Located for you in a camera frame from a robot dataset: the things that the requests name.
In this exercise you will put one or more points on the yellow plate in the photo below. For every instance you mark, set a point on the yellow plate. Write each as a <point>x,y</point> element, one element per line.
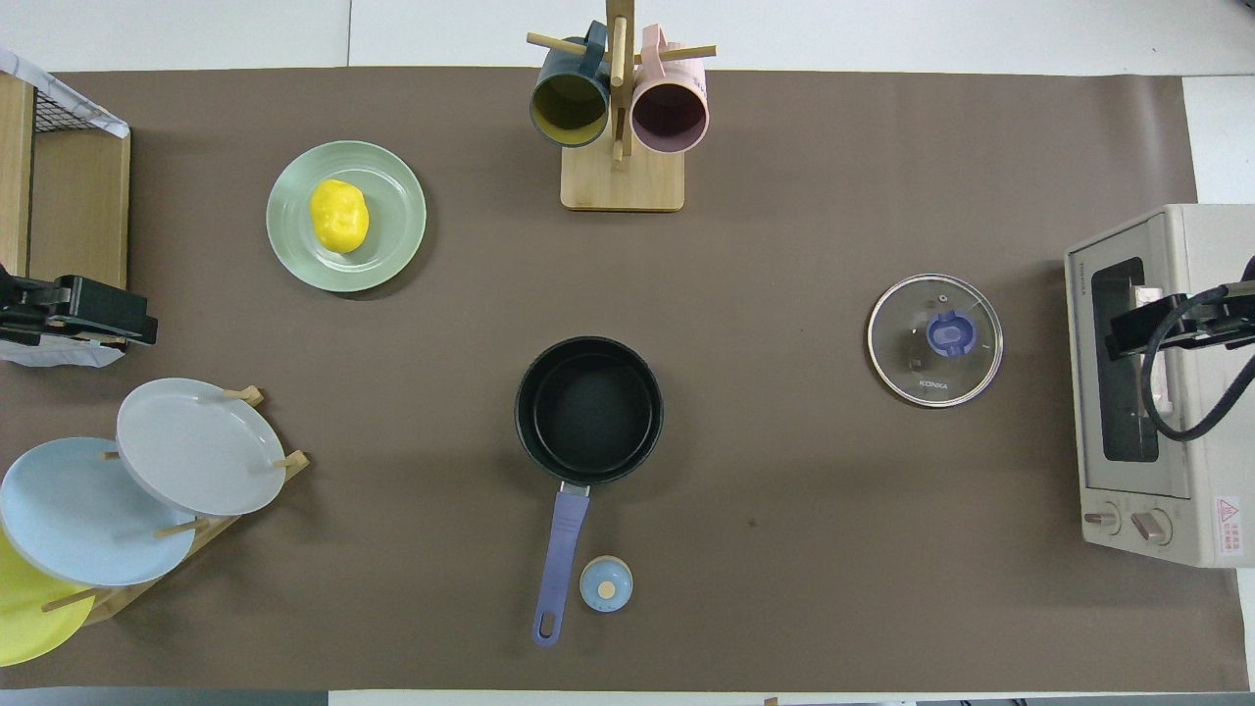
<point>29,618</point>

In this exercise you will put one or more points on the white crumpled sheet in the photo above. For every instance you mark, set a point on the white crumpled sheet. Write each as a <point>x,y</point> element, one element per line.
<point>59,355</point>

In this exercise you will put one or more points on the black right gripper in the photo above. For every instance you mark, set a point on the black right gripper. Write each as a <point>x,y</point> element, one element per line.
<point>1226,319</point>

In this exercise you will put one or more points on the beige toaster oven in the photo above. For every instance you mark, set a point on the beige toaster oven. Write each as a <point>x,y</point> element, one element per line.
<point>1216,471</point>

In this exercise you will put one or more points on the pink mug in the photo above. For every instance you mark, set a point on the pink mug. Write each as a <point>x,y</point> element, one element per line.
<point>670,113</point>

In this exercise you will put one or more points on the wooden mug tree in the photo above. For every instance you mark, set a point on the wooden mug tree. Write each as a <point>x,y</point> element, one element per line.
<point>623,186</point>

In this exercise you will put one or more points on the light blue plate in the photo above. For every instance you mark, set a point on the light blue plate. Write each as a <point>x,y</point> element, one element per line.
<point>78,520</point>

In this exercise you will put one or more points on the white plastic bag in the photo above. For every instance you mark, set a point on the white plastic bag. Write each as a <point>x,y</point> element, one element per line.
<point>98,120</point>

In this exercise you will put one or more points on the wooden plate rack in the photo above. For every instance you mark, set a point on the wooden plate rack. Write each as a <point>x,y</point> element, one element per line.
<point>118,600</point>

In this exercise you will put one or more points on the dark teal mug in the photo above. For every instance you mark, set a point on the dark teal mug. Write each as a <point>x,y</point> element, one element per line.
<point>569,103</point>

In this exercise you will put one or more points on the yellow lemon toy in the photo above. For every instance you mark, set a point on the yellow lemon toy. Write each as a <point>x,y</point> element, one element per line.
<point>339,216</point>

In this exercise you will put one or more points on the brown table mat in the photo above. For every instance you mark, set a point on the brown table mat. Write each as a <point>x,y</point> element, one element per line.
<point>784,245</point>

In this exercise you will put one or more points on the pale green plate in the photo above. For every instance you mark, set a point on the pale green plate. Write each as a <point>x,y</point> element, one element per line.
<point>392,245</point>

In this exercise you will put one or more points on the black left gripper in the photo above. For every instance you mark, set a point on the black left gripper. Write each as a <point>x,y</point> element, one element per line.
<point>34,314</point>

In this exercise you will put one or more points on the grey plate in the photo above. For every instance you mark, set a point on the grey plate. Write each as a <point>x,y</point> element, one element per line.
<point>196,446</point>

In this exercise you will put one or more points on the glass lid purple knob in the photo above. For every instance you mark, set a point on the glass lid purple knob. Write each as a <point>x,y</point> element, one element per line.
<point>902,363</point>

